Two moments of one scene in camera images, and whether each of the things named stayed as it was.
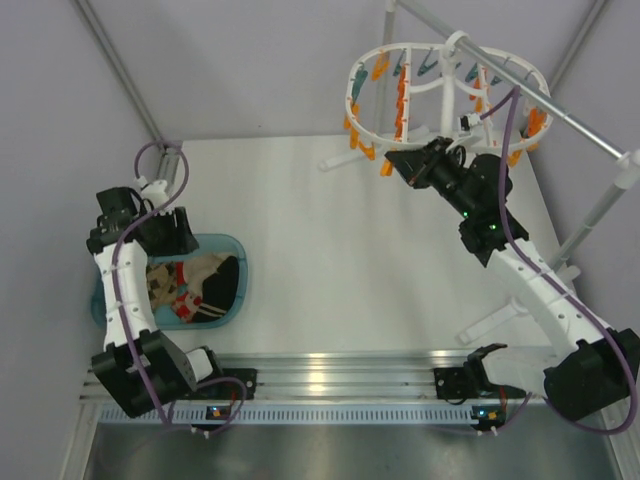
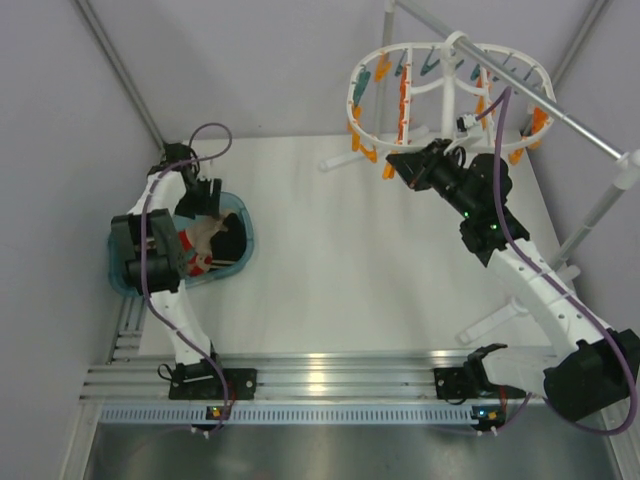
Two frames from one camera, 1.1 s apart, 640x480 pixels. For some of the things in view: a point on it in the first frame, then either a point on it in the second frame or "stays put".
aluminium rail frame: [359, 377] stays put
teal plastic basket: [164, 319] -> [229, 201]
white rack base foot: [513, 308] stays put
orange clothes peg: [386, 169] stays put
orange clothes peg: [369, 151] stays put
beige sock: [197, 267] -> [201, 231]
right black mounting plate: [457, 383] stays put
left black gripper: [181, 239] -> [207, 202]
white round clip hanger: [424, 91] stays put
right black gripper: [417, 164] stays put
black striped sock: [218, 291] -> [227, 246]
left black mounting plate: [228, 389] stays put
